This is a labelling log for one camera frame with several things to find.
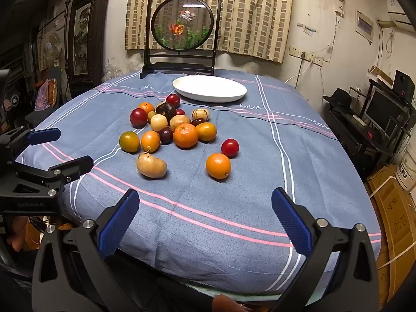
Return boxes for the white oval plate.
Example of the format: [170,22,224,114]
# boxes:
[172,76,248,103]

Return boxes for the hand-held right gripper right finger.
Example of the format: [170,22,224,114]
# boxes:
[270,187,381,312]

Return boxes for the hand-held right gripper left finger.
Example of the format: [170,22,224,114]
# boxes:
[32,188,153,312]

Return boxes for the framed wall notice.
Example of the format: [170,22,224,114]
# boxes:
[355,11,374,44]

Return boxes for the black hat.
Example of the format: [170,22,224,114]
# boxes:
[323,88,355,112]

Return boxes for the white power cable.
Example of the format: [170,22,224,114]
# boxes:
[284,57,313,83]

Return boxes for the beige checked curtain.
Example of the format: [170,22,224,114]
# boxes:
[125,0,295,64]

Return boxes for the clear plastic bag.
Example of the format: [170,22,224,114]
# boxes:
[103,62,129,83]

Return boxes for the pink and orange clothes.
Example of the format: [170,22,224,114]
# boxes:
[34,78,58,110]

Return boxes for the black speaker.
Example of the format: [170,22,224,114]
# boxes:
[392,70,415,105]

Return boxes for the large dark purple mangosteen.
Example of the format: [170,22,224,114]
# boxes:
[156,102,177,121]

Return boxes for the large cardboard box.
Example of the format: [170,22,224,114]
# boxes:
[367,164,416,303]

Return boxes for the person's knee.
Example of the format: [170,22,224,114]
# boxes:
[211,294,252,312]

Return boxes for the green tangerine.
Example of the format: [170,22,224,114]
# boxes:
[119,131,140,153]

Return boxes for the golden yellow passion fruit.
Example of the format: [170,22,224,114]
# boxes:
[169,115,192,131]

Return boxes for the dark purple plum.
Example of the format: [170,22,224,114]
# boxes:
[158,127,174,145]

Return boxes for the dark wood framed painting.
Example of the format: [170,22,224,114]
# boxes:
[67,0,113,98]

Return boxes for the round goldfish screen black stand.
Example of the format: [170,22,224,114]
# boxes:
[140,0,223,79]

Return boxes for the white air conditioner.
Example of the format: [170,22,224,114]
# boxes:
[387,0,416,33]

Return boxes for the large orange tangerine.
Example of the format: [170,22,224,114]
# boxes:
[173,123,199,149]

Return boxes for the large red plum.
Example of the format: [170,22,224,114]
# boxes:
[130,108,148,128]

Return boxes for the small orange citrus fruit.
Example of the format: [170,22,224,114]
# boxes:
[141,131,161,153]

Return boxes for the white container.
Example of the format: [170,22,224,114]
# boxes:
[395,143,416,192]

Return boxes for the black computer monitor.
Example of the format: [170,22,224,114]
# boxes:
[363,89,408,131]

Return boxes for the white standing fan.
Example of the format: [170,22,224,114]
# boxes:
[41,31,63,70]

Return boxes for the blue striped tablecloth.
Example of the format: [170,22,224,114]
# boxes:
[15,70,382,295]

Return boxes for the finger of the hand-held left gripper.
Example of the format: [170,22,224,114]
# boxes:
[10,155,95,199]
[0,127,61,163]

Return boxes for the pale yellow passion fruit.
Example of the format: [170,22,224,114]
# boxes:
[150,114,168,132]

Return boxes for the yellow-orange citrus fruit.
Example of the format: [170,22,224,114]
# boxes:
[196,122,218,142]

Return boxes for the black desk rack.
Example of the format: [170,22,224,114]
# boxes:
[323,86,416,173]

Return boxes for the small cardboard box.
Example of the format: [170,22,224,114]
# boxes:
[368,66,394,87]

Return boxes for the large tan pepino melon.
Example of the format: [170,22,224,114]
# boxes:
[136,152,168,179]

